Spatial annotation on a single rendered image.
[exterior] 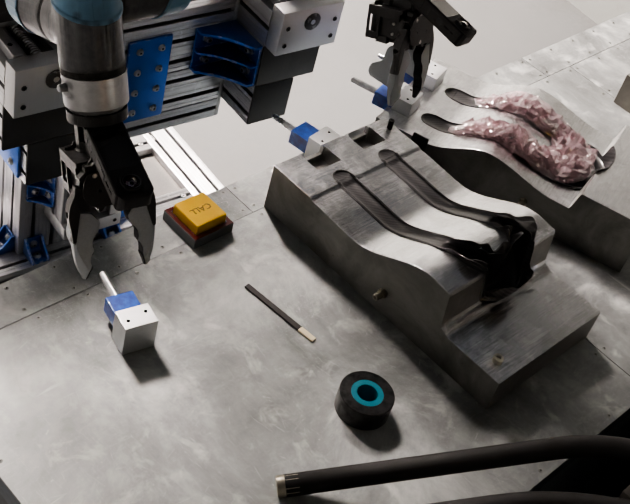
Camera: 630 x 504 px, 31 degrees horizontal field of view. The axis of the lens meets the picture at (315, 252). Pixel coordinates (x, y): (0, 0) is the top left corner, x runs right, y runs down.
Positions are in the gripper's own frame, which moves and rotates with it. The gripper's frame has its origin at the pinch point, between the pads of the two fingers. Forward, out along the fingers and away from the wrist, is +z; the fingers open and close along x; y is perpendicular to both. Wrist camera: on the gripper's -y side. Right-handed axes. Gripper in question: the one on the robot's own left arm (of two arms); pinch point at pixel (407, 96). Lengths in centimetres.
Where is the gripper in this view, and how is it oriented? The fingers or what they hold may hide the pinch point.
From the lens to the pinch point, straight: 183.7
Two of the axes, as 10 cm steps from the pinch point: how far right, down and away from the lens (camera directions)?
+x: -5.6, 2.8, -7.8
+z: -1.1, 9.1, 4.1
